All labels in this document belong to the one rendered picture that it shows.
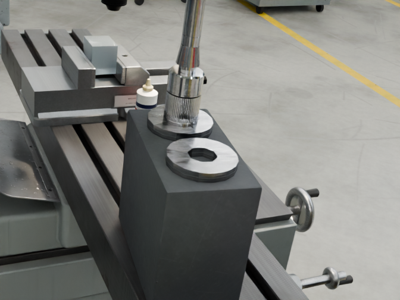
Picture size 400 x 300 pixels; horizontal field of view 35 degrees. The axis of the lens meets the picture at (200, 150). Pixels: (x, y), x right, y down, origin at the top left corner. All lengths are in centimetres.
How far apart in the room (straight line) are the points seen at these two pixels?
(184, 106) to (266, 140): 266
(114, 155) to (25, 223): 20
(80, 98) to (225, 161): 54
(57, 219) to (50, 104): 22
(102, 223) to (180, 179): 27
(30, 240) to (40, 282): 10
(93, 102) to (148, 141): 46
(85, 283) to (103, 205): 32
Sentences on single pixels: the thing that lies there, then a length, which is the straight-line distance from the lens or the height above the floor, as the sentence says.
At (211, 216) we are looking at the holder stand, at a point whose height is 111.
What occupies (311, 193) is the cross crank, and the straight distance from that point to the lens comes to 166.
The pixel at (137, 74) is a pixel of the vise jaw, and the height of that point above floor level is 105.
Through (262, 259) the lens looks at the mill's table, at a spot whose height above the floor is 96.
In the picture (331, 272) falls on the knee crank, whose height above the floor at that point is 56.
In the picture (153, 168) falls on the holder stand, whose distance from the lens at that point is 78.
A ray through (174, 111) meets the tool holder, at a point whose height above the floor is 118.
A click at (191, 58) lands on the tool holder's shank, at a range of 82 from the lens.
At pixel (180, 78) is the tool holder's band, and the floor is 123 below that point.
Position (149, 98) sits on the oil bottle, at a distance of 122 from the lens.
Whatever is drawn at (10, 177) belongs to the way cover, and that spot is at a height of 90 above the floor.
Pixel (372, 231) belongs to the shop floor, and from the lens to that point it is 294.
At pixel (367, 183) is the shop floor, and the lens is 331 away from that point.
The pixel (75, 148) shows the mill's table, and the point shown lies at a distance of 119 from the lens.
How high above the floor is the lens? 153
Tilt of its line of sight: 28 degrees down
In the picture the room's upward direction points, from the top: 9 degrees clockwise
